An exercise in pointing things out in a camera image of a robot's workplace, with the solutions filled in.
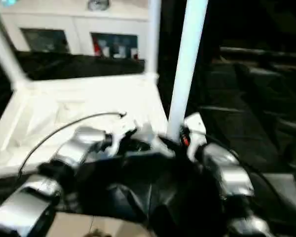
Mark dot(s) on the white plastic table leg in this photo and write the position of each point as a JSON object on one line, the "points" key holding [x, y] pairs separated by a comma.
{"points": [[5, 54], [187, 61], [154, 37]]}

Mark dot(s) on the white plastic table top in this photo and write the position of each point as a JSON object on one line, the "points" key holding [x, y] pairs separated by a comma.
{"points": [[76, 98]]}

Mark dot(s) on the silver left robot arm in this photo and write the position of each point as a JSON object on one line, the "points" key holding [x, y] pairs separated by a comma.
{"points": [[74, 148]]}

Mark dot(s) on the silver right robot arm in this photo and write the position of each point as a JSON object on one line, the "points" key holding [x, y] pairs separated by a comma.
{"points": [[232, 172]]}

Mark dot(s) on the black mat cloth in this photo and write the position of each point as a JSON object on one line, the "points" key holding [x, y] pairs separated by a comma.
{"points": [[249, 111]]}

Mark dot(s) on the grey metal bar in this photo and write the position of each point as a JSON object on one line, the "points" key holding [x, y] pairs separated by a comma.
{"points": [[261, 51]]}

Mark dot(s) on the white glass-door cabinet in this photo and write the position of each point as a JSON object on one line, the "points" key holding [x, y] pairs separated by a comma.
{"points": [[64, 22]]}

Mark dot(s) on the grey bundle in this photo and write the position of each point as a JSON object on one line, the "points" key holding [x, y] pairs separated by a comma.
{"points": [[98, 4]]}

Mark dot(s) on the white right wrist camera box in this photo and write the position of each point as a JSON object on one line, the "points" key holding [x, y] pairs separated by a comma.
{"points": [[195, 123]]}

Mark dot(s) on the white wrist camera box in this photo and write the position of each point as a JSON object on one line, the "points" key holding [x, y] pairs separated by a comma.
{"points": [[195, 123], [117, 145]]}

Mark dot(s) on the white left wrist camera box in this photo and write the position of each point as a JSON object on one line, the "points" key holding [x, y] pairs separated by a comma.
{"points": [[117, 145]]}

